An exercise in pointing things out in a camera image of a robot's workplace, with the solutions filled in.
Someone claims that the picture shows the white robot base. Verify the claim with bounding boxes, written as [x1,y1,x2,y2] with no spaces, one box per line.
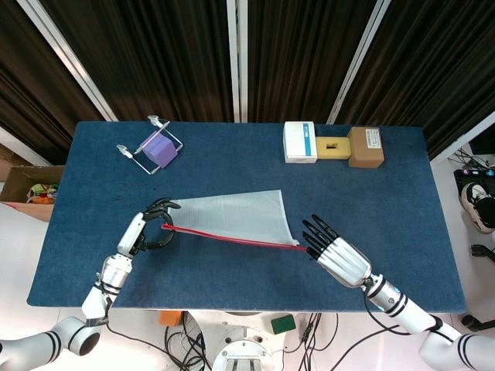
[185,311,310,371]

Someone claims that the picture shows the black cable bundle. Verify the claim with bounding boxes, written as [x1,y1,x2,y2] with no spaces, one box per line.
[106,308,411,371]

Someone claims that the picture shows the blue table mat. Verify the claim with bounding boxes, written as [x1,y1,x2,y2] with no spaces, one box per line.
[26,121,468,315]

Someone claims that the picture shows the black chair caster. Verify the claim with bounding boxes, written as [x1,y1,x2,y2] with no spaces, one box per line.
[470,243,495,259]

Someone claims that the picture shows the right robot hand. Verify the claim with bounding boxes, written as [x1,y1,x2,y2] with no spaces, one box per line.
[301,214,373,289]

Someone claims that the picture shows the black and white sneaker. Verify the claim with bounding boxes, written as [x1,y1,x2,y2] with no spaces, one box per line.
[459,182,495,234]

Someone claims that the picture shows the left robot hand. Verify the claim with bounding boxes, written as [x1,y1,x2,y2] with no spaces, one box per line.
[117,197,182,257]

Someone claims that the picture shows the purple block in wire rack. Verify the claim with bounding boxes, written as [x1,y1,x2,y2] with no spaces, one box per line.
[116,114,183,176]

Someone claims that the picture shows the orange block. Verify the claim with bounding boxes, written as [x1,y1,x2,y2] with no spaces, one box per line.
[159,310,183,327]

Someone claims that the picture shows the clear zip bag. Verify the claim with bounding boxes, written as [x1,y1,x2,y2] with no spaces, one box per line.
[161,189,315,254]

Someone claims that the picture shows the yellow sponge block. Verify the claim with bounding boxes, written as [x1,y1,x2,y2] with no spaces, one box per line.
[316,136,353,160]

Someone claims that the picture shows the purple cube block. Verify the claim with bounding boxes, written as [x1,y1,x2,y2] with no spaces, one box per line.
[139,134,179,169]

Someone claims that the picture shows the brown cardboard box with label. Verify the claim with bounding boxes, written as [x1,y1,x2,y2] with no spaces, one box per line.
[346,127,386,169]

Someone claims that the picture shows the white box blue stripe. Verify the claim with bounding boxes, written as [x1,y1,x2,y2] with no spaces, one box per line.
[283,121,319,165]

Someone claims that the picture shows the green block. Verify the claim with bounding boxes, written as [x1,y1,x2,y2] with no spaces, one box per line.
[270,314,296,335]

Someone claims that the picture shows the cardboard box with items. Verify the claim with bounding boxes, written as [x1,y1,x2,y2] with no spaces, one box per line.
[0,165,65,223]

